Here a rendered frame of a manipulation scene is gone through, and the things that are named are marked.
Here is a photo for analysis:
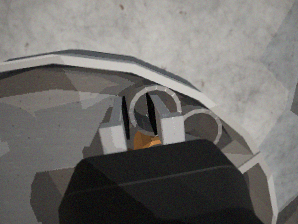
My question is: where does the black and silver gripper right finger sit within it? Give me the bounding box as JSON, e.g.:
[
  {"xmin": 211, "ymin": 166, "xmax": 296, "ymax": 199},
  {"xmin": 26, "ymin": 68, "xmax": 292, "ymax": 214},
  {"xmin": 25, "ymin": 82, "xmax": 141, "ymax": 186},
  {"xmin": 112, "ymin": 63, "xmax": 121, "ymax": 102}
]
[{"xmin": 146, "ymin": 92, "xmax": 185, "ymax": 145}]

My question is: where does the grey round turntable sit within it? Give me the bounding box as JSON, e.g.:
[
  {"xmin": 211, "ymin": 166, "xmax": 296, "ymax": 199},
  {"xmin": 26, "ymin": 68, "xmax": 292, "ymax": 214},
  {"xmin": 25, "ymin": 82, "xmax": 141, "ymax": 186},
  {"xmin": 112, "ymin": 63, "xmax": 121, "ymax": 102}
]
[{"xmin": 0, "ymin": 49, "xmax": 278, "ymax": 224}]

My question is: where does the grey metal bushing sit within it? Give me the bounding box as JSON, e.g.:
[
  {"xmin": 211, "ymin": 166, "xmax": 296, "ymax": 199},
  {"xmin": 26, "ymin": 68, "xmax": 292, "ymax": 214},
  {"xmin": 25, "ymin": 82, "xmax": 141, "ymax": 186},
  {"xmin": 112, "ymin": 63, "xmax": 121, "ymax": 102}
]
[
  {"xmin": 179, "ymin": 97, "xmax": 222, "ymax": 145},
  {"xmin": 128, "ymin": 79, "xmax": 182, "ymax": 136}
]

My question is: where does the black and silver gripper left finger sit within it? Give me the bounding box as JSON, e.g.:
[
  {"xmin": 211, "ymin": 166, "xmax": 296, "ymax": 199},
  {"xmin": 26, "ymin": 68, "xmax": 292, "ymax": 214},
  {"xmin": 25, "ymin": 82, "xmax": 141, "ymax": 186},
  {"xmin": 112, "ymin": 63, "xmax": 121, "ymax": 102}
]
[{"xmin": 99, "ymin": 96, "xmax": 130, "ymax": 155}]

